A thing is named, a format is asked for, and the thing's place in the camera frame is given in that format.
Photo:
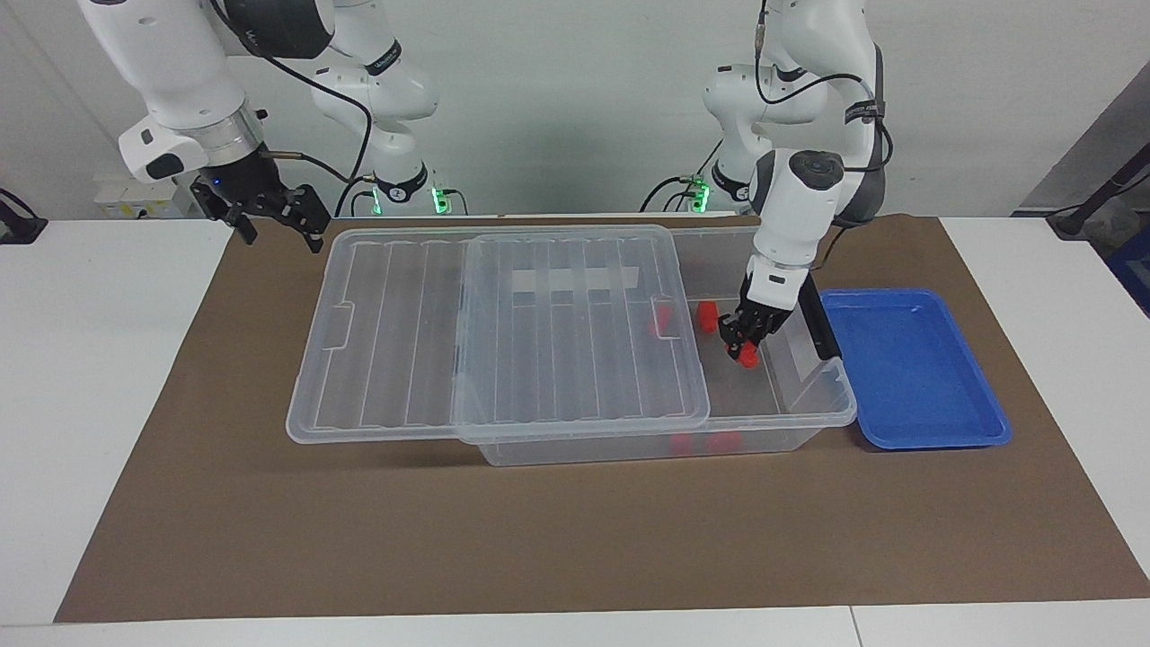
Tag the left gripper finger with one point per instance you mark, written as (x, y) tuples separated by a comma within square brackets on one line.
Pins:
[(729, 332), (762, 338)]

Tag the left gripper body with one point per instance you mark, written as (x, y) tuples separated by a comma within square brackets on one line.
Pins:
[(765, 319)]

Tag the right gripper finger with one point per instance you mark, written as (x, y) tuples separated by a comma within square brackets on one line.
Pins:
[(310, 216), (225, 211)]

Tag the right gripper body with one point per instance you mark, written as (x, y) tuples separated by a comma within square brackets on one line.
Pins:
[(238, 182)]

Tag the red block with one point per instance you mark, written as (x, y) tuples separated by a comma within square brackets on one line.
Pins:
[(708, 315), (662, 320), (724, 440), (747, 358)]

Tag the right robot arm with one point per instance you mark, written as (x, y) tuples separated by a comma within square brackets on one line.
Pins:
[(180, 72)]

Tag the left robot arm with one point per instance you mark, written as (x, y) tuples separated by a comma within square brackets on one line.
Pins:
[(795, 207)]

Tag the black box latch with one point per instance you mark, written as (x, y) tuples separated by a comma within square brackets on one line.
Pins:
[(820, 319)]

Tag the clear plastic box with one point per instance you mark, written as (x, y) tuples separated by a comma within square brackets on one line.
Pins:
[(791, 395)]

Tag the white socket box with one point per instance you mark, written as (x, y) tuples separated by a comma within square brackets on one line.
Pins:
[(135, 199)]

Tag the blue plastic tray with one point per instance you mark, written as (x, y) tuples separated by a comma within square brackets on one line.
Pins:
[(912, 368)]

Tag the clear plastic lid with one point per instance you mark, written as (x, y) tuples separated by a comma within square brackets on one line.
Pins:
[(539, 359)]

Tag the black stand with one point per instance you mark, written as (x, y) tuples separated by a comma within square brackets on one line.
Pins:
[(18, 225), (1092, 202)]

